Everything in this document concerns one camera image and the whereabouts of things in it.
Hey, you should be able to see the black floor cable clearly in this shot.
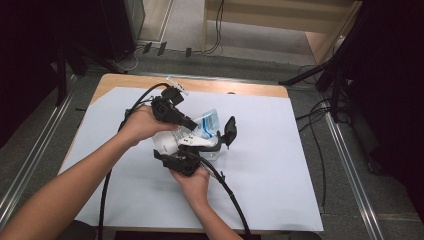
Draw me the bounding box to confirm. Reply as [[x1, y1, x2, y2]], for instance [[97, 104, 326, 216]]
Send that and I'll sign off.
[[295, 98, 332, 214]]

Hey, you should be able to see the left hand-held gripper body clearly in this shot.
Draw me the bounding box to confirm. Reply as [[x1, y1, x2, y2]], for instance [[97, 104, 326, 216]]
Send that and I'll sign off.
[[151, 78, 189, 124]]

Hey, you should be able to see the black curtain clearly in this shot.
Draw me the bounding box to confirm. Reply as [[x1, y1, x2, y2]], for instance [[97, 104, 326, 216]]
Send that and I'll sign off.
[[0, 0, 136, 148], [333, 0, 424, 224]]

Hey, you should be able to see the hand-held gripper black cable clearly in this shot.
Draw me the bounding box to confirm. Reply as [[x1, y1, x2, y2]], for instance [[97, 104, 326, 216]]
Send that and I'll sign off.
[[193, 151, 253, 240], [98, 82, 172, 240]]

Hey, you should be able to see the grey cabinet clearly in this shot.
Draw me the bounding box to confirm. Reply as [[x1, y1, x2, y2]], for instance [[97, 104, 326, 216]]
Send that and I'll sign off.
[[123, 0, 146, 42]]

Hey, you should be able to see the right hand-held gripper black cable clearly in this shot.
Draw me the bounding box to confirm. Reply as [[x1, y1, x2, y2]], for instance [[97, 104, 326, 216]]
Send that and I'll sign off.
[[193, 151, 253, 240]]

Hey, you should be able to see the light wooden cabinet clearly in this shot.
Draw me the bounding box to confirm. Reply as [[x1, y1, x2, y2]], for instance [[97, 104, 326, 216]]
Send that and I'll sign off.
[[202, 0, 363, 65]]

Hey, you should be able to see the black hanging cable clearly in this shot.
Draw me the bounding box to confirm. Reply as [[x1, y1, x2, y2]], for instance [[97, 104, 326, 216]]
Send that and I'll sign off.
[[201, 0, 225, 55]]

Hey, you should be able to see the clear container with black lid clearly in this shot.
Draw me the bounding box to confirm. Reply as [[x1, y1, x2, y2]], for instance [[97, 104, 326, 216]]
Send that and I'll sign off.
[[199, 115, 238, 162]]

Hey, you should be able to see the white floor cable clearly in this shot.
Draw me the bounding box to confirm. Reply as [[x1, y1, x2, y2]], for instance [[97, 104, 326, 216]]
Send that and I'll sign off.
[[111, 46, 145, 73]]

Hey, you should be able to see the blue and white pouch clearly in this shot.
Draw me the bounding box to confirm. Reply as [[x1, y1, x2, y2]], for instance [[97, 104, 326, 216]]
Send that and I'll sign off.
[[152, 108, 222, 156]]

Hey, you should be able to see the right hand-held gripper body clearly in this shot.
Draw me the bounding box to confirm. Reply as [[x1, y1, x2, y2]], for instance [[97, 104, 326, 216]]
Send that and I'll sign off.
[[153, 135, 218, 178]]

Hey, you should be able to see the black tripod stand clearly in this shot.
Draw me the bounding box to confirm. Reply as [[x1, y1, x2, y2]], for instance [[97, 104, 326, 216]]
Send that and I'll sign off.
[[278, 49, 354, 123]]

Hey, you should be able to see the person's left hand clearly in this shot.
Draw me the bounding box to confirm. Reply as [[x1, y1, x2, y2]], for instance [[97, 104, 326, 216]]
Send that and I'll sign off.
[[118, 104, 178, 147]]

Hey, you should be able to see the black metal stand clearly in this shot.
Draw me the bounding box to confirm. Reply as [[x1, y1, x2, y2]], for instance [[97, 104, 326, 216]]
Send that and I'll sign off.
[[54, 39, 129, 108]]

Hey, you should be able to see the left hand-held gripper black cable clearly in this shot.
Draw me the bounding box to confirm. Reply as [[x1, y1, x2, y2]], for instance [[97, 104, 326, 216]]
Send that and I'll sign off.
[[98, 82, 172, 240]]

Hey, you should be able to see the metal floor rail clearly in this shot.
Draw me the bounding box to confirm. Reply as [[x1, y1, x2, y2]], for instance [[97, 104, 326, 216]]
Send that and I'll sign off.
[[323, 103, 384, 240], [0, 74, 79, 231], [128, 70, 321, 88]]

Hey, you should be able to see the person's right hand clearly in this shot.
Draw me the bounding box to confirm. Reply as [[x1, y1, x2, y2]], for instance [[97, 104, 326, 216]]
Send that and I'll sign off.
[[169, 166, 211, 208]]

